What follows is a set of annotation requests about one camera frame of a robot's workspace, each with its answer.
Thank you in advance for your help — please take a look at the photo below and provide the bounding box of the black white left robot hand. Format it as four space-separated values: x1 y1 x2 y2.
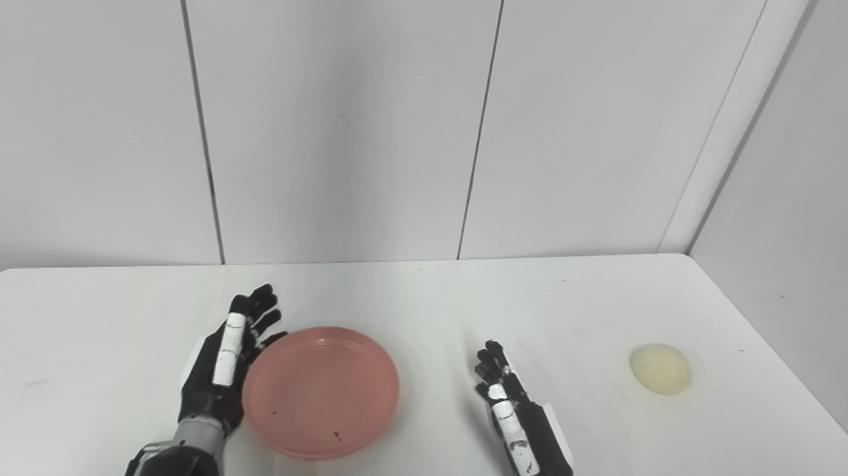
177 279 291 440

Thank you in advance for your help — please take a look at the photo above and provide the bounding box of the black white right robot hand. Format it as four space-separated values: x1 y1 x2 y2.
470 339 586 476

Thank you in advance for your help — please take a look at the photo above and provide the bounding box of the pink round plate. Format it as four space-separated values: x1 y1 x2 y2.
239 322 403 465

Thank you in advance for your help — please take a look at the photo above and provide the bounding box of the pale yellow steamed bun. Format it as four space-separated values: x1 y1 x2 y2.
628 342 694 397

